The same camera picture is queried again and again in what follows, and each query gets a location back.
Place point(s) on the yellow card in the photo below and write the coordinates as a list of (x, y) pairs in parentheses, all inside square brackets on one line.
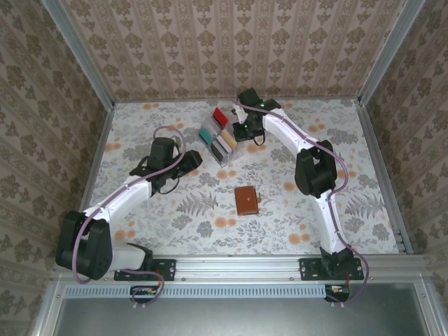
[(229, 139)]

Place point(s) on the black card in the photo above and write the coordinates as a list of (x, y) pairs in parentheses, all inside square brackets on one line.
[(217, 153)]

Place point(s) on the clear acrylic card rack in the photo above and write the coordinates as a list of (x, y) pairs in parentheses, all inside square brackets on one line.
[(221, 160)]

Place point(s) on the brown tray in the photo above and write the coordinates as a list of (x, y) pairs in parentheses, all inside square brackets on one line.
[(246, 201)]

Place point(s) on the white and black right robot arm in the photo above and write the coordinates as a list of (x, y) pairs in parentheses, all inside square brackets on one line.
[(330, 224)]

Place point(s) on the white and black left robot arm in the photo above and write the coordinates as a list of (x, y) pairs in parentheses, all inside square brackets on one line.
[(119, 199)]

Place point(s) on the teal card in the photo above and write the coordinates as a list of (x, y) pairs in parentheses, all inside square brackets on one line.
[(204, 134)]

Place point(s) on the red card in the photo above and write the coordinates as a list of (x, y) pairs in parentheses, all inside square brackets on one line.
[(220, 117)]

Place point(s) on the black connector box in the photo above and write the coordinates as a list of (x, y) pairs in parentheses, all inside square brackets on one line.
[(336, 292), (143, 292)]

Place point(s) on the grey metal sheet panel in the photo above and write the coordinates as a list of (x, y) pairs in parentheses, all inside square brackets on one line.
[(227, 318)]

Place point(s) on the aluminium table side rail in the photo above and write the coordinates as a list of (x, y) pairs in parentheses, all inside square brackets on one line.
[(384, 175), (95, 168)]

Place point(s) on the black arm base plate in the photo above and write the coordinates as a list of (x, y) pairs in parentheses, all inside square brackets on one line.
[(309, 269), (168, 269)]

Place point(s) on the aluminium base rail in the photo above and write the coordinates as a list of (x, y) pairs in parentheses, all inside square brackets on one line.
[(238, 267)]

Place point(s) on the aluminium frame post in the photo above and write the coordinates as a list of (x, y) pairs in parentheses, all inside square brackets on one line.
[(80, 52), (388, 52)]

